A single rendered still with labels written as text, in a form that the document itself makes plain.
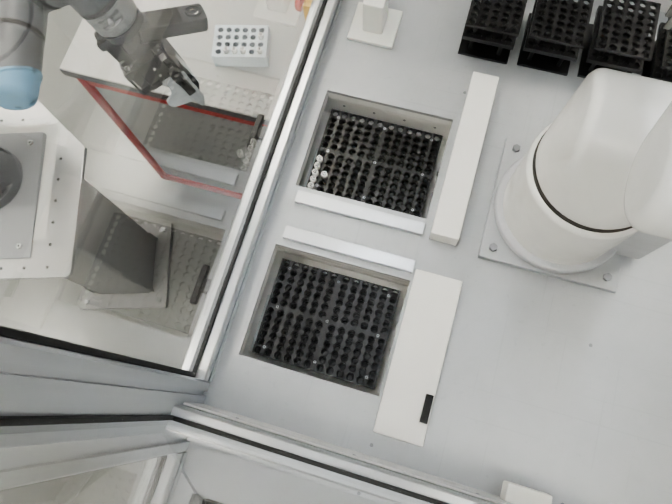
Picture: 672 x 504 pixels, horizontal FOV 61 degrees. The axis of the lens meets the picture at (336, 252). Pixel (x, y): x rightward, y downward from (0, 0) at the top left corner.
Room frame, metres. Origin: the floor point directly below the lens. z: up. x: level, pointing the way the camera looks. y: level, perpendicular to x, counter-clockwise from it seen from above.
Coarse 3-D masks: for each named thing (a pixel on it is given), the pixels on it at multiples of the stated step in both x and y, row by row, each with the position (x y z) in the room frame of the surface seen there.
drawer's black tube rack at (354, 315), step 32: (288, 288) 0.24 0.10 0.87; (320, 288) 0.23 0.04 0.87; (352, 288) 0.22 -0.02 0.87; (288, 320) 0.18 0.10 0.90; (320, 320) 0.17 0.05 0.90; (352, 320) 0.16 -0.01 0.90; (384, 320) 0.15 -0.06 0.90; (288, 352) 0.12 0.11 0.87; (320, 352) 0.11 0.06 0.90; (352, 352) 0.10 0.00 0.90
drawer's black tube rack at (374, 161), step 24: (336, 144) 0.50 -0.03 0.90; (360, 144) 0.49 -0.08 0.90; (384, 144) 0.48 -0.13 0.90; (408, 144) 0.48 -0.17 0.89; (432, 144) 0.47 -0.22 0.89; (336, 168) 0.45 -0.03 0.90; (360, 168) 0.44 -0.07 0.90; (384, 168) 0.43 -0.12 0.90; (408, 168) 0.44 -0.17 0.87; (432, 168) 0.42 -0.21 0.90; (336, 192) 0.40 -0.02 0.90; (360, 192) 0.41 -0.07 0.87; (384, 192) 0.40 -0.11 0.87; (408, 192) 0.38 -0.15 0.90
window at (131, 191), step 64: (0, 0) 0.27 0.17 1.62; (64, 0) 0.30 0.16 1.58; (128, 0) 0.35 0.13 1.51; (192, 0) 0.42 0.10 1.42; (256, 0) 0.53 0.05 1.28; (320, 0) 0.73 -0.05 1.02; (0, 64) 0.24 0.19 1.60; (64, 64) 0.27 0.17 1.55; (128, 64) 0.32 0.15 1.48; (192, 64) 0.38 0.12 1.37; (256, 64) 0.49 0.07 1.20; (0, 128) 0.21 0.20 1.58; (64, 128) 0.24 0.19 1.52; (128, 128) 0.28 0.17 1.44; (192, 128) 0.34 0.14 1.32; (256, 128) 0.44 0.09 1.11; (0, 192) 0.18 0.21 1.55; (64, 192) 0.20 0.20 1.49; (128, 192) 0.24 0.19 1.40; (192, 192) 0.29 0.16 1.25; (256, 192) 0.38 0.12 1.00; (0, 256) 0.14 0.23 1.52; (64, 256) 0.16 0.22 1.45; (128, 256) 0.19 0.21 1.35; (192, 256) 0.23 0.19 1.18; (0, 320) 0.11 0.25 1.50; (64, 320) 0.12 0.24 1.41; (128, 320) 0.14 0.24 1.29; (192, 320) 0.17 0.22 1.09
